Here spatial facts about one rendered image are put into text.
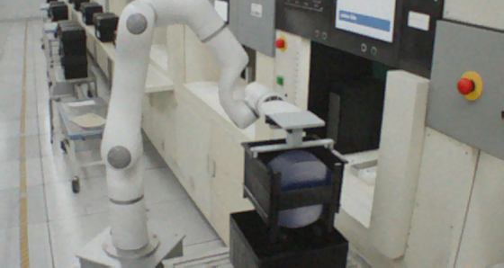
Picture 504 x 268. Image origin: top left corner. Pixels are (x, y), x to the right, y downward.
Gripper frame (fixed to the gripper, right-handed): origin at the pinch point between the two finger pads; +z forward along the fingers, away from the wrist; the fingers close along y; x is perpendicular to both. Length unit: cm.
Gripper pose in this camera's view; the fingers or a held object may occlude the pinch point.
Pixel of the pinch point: (294, 125)
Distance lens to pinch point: 131.8
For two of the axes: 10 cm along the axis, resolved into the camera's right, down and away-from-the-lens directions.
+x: 0.3, -9.4, -3.3
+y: -9.4, 0.9, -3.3
